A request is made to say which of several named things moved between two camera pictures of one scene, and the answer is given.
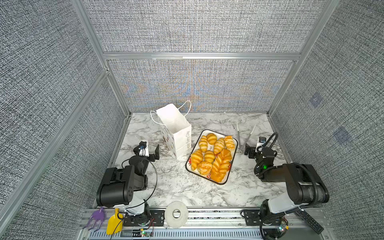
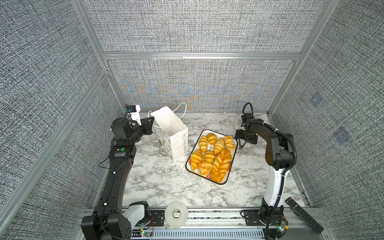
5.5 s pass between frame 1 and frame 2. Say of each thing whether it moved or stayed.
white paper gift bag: moved
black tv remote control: stayed
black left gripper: moved
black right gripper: moved
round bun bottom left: stayed
